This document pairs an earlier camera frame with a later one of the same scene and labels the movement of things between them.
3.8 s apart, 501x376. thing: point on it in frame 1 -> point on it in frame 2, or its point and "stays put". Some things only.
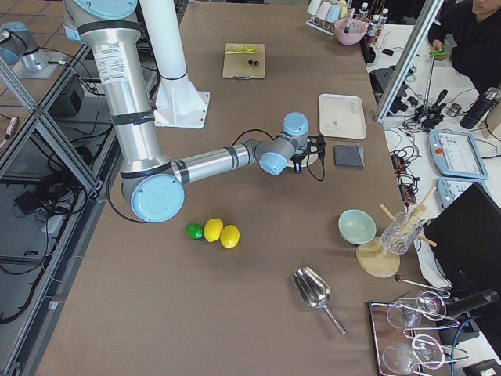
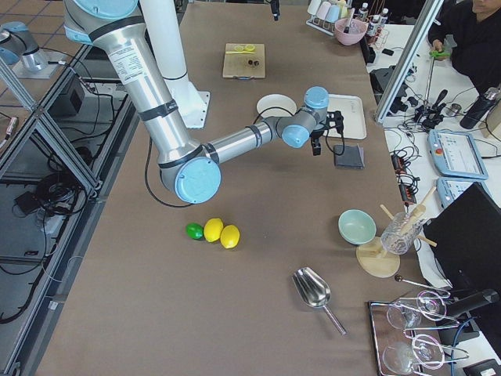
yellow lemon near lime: [213, 229] stays put
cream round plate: [311, 159] -> [276, 105]
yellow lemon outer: [229, 236] stays put
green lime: [195, 230] stays put
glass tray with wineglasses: [406, 334] stays put
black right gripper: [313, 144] -> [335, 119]
